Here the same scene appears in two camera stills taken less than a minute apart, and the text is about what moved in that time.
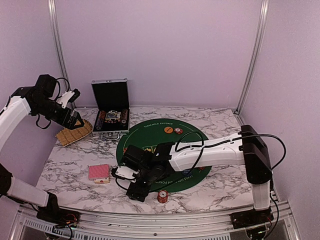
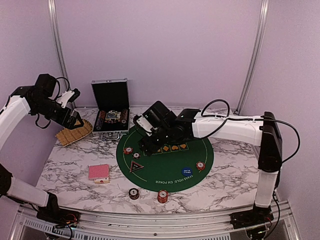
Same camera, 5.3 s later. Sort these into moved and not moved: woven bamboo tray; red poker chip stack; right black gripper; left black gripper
Moved: right black gripper
Not moved: left black gripper; woven bamboo tray; red poker chip stack
